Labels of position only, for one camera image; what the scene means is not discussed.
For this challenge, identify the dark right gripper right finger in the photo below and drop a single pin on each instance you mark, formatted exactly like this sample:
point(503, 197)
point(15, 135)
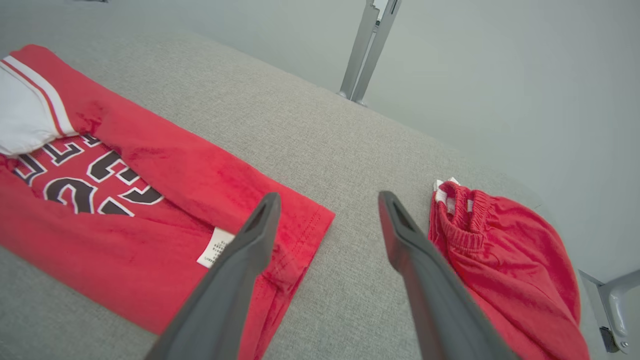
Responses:
point(445, 320)

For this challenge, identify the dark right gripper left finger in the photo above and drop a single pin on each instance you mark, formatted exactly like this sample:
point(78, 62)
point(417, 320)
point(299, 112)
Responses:
point(220, 310)

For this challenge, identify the red Bulls shorts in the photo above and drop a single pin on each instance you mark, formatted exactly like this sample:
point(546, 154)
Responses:
point(520, 270)

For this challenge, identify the red Bulls jersey shirt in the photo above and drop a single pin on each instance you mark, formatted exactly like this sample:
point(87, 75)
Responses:
point(125, 250)

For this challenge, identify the grey metal frame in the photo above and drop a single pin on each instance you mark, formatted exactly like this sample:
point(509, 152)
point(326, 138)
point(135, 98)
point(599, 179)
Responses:
point(617, 300)

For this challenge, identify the grey partition post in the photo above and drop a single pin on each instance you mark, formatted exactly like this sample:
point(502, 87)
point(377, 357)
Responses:
point(367, 50)

